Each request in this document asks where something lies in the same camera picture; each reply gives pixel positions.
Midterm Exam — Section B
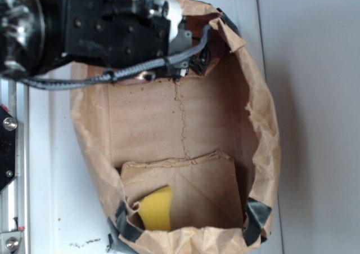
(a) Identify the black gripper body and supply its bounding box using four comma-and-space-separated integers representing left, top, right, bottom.
64, 0, 170, 67

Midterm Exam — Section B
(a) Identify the brown paper bag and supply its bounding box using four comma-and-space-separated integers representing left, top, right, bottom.
71, 0, 281, 253

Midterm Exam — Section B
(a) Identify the yellow sponge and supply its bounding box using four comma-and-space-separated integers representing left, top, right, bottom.
138, 185, 173, 231

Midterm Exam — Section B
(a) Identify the white plastic tray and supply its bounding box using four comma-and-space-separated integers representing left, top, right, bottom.
28, 0, 284, 254

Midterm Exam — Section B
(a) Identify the black tape strip left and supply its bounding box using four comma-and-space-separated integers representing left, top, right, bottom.
107, 201, 143, 243

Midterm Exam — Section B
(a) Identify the black tape strip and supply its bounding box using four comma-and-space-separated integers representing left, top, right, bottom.
244, 198, 273, 247
107, 201, 143, 243

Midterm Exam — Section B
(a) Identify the black tape strip right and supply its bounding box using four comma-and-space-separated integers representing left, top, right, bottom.
244, 198, 273, 247

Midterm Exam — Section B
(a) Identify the braided grey cable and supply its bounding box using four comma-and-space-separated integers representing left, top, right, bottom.
21, 24, 212, 91

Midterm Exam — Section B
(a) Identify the aluminium frame rail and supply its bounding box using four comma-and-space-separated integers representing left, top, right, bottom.
1, 78, 30, 253

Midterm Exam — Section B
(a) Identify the black metal bracket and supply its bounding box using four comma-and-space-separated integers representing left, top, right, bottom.
0, 104, 18, 193

